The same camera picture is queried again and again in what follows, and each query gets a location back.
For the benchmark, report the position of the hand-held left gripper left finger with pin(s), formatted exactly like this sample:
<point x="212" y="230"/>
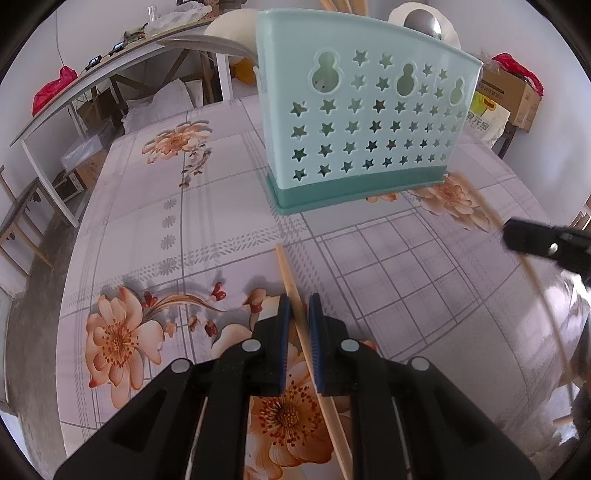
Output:
<point x="284" y="341"/>

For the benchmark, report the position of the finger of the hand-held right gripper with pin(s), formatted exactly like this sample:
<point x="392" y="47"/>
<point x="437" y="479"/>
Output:
<point x="531" y="235"/>

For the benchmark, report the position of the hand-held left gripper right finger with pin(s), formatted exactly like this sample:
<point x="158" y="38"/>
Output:
<point x="316" y="341"/>

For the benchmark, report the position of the single bamboo chopstick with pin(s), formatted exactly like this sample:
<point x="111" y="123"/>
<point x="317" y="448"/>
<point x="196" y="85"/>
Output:
<point x="288" y="277"/>
<point x="547" y="314"/>

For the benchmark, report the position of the teal star-cut utensil holder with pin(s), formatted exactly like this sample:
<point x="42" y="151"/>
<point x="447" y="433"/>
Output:
<point x="369" y="115"/>

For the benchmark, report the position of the white soup spoon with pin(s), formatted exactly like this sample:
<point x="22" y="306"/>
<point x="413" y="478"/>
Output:
<point x="450" y="27"/>

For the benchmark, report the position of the metal spoon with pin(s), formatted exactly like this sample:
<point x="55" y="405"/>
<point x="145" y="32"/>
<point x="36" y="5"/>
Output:
<point x="422" y="23"/>

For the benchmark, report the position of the pile of wooden chopsticks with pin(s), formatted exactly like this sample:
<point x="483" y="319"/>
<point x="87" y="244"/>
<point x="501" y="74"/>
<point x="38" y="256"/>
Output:
<point x="344" y="4"/>

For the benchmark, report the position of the white rice paddle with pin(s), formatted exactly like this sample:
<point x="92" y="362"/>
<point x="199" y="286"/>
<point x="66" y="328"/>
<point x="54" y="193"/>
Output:
<point x="231" y="27"/>

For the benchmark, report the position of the dark wooden stool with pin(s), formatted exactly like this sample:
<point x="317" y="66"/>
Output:
<point x="505" y="138"/>

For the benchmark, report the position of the white and yellow rice bag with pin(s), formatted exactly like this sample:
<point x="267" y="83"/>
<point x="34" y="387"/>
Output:
<point x="485" y="120"/>

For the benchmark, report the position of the open cardboard box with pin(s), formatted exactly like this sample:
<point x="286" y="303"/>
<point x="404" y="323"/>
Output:
<point x="512" y="101"/>

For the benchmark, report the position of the crumpled red bag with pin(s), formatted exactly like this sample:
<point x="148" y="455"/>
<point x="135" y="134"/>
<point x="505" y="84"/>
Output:
<point x="512" y="64"/>

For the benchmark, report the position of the printed cardboard box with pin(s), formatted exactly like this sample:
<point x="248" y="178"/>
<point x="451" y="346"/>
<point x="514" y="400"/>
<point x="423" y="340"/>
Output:
<point x="92" y="168"/>

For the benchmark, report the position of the white sack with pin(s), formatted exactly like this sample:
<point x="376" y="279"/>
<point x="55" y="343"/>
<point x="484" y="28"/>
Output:
<point x="161" y="106"/>

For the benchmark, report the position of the silver metal case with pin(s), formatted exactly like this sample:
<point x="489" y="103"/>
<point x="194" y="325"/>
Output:
<point x="69" y="184"/>

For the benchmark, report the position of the yellow plastic bag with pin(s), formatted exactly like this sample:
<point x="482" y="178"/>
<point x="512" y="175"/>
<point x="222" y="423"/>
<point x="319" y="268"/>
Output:
<point x="244" y="71"/>

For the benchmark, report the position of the plastic wrapped grey box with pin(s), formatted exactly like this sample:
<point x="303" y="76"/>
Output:
<point x="85" y="147"/>

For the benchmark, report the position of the white desk with wooden top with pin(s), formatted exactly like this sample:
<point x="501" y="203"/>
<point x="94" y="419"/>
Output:
<point x="48" y="184"/>

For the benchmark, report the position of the wooden chair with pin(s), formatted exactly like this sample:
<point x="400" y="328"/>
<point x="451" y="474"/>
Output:
<point x="21" y="203"/>

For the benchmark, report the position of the black handheld device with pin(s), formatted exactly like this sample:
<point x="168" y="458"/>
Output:
<point x="93" y="62"/>
<point x="117" y="48"/>

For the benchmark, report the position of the red plastic bag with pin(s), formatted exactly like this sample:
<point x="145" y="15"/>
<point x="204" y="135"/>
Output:
<point x="53" y="92"/>

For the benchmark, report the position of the clear plastic bag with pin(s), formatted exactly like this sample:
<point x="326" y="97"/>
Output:
<point x="180" y="16"/>

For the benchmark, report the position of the clear glass bottle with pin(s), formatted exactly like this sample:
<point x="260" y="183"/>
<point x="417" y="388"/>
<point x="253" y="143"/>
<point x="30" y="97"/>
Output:
<point x="153" y="14"/>

